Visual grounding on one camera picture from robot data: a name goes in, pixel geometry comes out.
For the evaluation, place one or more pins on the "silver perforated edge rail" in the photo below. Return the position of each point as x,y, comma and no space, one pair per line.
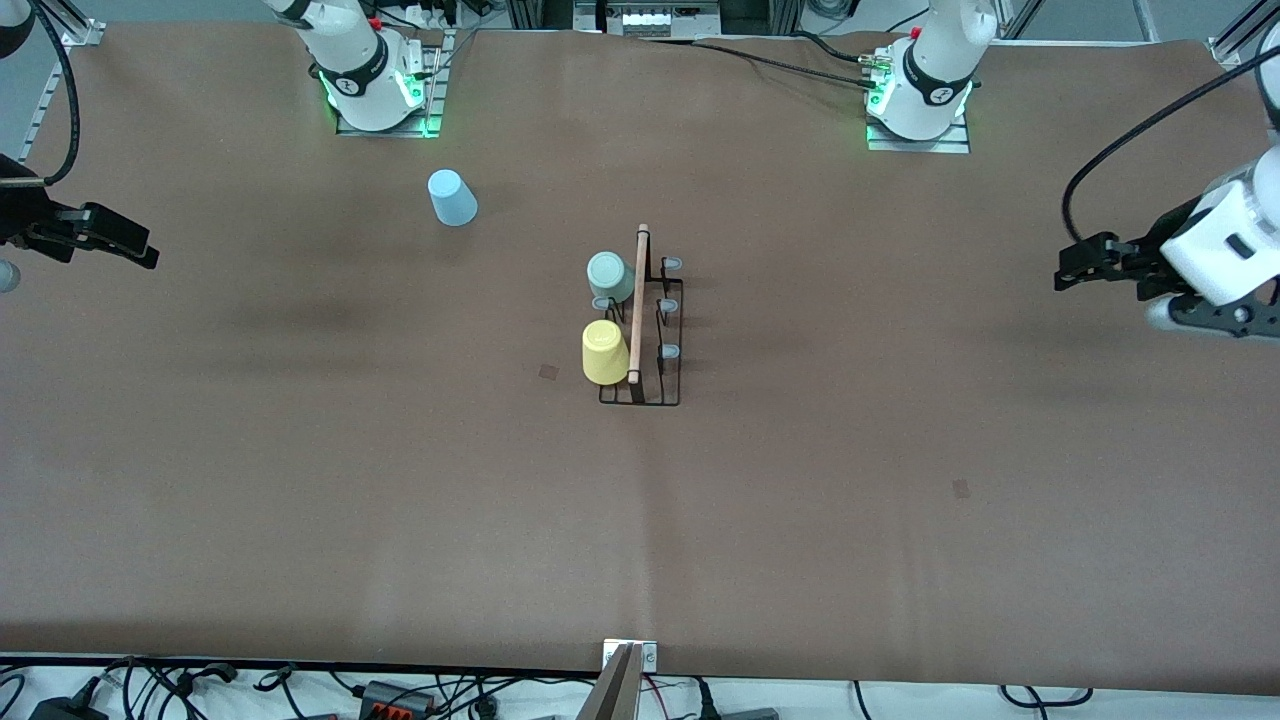
30,140

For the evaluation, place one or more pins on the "yellow plastic cup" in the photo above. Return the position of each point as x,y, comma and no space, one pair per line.
603,352

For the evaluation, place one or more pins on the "black frame post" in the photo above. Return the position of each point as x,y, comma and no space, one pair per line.
760,12

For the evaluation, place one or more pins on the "grey control box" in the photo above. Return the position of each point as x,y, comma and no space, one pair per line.
645,18

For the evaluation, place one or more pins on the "black orange connector block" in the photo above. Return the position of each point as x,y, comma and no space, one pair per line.
395,697

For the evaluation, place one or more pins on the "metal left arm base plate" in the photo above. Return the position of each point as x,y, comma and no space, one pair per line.
920,146

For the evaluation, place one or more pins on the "pale green plastic cup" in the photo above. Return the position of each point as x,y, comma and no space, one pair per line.
610,277

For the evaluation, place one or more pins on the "light blue plastic cup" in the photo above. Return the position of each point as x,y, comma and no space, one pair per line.
452,200

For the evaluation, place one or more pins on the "grey-brown wedge bar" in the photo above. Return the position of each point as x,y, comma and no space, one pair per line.
612,695

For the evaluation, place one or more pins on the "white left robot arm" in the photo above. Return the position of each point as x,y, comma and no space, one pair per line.
940,60

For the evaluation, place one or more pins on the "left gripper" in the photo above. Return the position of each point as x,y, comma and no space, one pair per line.
1152,243

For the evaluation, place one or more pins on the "silver aluminium frame corner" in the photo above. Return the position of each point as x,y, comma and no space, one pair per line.
1228,48
85,32

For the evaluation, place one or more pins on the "brown table cover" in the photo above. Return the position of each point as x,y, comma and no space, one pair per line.
700,550

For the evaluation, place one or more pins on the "black power adapter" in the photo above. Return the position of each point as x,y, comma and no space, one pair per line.
65,710

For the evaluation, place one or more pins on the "small silver metal bracket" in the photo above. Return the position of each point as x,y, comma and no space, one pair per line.
650,655

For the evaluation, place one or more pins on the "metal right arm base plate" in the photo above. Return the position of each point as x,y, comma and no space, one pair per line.
435,90

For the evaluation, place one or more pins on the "white power strip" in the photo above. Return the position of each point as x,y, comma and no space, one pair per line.
430,12

